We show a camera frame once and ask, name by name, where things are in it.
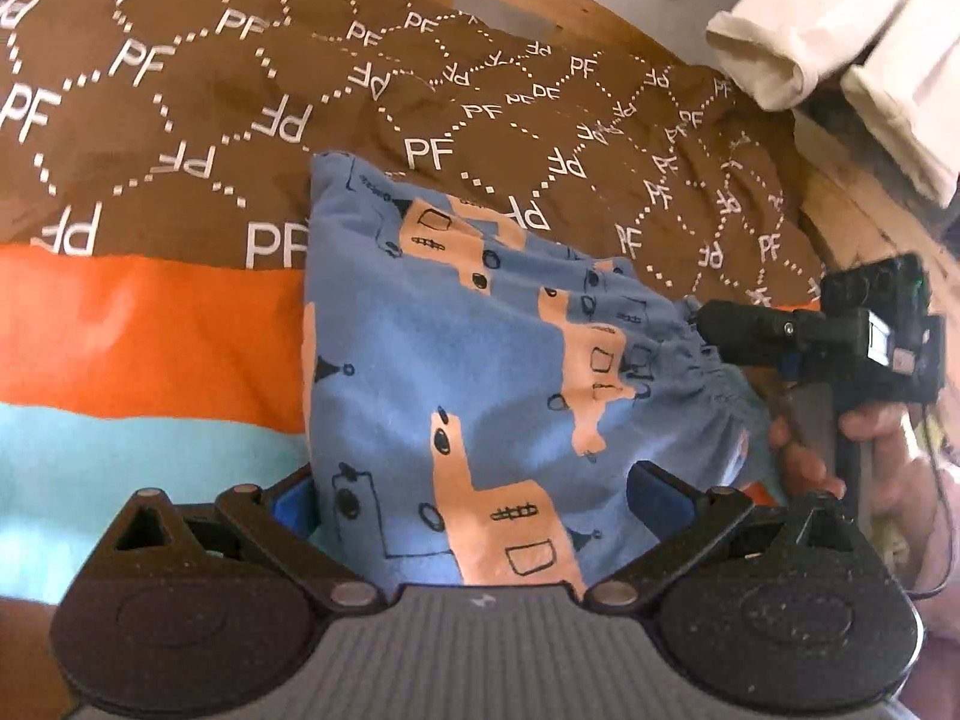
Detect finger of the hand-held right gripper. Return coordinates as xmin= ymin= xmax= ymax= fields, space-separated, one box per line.
xmin=692 ymin=300 xmax=824 ymax=370

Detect folded white cloth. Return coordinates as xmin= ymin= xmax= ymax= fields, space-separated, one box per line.
xmin=838 ymin=0 xmax=960 ymax=207
xmin=705 ymin=0 xmax=895 ymax=112

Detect wooden bed frame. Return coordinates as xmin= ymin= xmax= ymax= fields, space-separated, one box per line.
xmin=330 ymin=0 xmax=960 ymax=301

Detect brown patchwork printed blanket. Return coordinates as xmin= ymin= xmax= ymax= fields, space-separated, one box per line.
xmin=0 ymin=0 xmax=833 ymax=720

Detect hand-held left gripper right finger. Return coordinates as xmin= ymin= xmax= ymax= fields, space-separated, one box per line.
xmin=583 ymin=461 xmax=861 ymax=614

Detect blue printed pants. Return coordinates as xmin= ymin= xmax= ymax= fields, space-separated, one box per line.
xmin=302 ymin=152 xmax=767 ymax=610

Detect person's right hand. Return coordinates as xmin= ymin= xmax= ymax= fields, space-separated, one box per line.
xmin=767 ymin=401 xmax=941 ymax=537

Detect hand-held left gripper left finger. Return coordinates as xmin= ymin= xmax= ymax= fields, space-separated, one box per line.
xmin=111 ymin=467 xmax=380 ymax=611

